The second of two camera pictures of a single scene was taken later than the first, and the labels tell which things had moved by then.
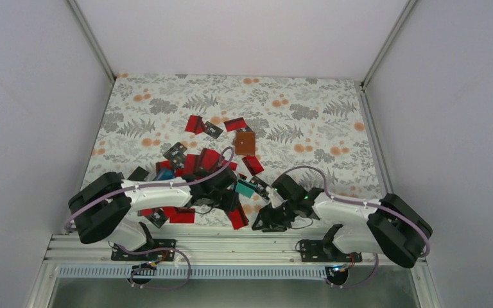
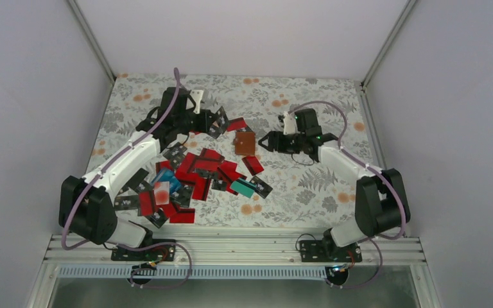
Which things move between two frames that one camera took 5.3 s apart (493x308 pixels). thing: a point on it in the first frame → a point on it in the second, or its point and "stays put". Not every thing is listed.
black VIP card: [158, 217] stays put
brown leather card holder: [244, 143] stays put
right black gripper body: [280, 220] → [288, 147]
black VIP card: [174, 152] stays put
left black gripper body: [215, 200] → [181, 122]
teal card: [245, 187] stays put
